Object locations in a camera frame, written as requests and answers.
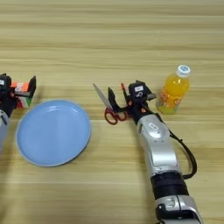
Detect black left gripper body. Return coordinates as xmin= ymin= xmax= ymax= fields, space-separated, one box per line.
xmin=0 ymin=87 xmax=18 ymax=118

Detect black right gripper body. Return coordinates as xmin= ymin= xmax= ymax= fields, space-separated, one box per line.
xmin=125 ymin=96 xmax=156 ymax=125

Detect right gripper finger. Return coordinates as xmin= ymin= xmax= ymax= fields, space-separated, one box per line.
xmin=146 ymin=92 xmax=158 ymax=102
xmin=107 ymin=86 xmax=130 ymax=114

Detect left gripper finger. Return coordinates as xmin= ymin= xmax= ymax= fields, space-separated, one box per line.
xmin=14 ymin=75 xmax=38 ymax=99

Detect multicoloured puzzle cube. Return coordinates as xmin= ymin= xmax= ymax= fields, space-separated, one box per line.
xmin=10 ymin=80 xmax=33 ymax=109

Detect orange juice bottle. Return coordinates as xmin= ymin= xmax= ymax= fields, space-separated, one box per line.
xmin=155 ymin=64 xmax=192 ymax=116

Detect round blue plate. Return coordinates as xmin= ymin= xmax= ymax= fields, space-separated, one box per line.
xmin=15 ymin=99 xmax=92 ymax=168

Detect right gripper labelled black box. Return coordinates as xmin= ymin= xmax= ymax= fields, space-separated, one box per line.
xmin=128 ymin=80 xmax=153 ymax=101

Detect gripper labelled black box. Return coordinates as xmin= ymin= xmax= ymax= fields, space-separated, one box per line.
xmin=128 ymin=80 xmax=153 ymax=101
xmin=0 ymin=73 xmax=12 ymax=92

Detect left gripper labelled black box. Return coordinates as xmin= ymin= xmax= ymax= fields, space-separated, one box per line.
xmin=0 ymin=73 xmax=12 ymax=92

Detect red handled scissors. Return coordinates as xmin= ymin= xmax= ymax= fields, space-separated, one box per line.
xmin=93 ymin=83 xmax=128 ymax=126

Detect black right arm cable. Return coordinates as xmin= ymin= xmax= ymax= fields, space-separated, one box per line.
xmin=168 ymin=129 xmax=198 ymax=180

